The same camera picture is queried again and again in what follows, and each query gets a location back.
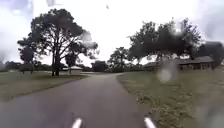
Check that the medium leafy tree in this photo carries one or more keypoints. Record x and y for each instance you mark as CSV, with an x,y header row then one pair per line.
x,y
118,56

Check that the dark round bush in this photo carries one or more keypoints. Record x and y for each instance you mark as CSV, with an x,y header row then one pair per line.
x,y
99,66

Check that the grey asphalt path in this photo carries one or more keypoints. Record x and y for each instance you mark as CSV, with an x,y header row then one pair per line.
x,y
96,100

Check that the small slender tree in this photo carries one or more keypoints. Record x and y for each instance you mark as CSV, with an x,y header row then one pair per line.
x,y
70,60

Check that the big tree by long building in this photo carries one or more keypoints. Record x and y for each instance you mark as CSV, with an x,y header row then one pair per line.
x,y
160,41

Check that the large spreading dark tree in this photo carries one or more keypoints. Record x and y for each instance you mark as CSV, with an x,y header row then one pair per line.
x,y
56,36

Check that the robot's own part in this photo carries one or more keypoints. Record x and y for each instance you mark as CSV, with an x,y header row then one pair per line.
x,y
77,123
149,123

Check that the dry grass verge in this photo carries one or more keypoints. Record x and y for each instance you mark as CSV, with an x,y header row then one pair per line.
x,y
180,96

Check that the long low building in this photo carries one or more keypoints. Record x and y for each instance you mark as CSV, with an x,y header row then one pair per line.
x,y
196,62

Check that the small dark tree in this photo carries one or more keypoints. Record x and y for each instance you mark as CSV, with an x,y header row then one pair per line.
x,y
27,55

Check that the grass beside path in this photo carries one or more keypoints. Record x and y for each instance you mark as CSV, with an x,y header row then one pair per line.
x,y
23,83

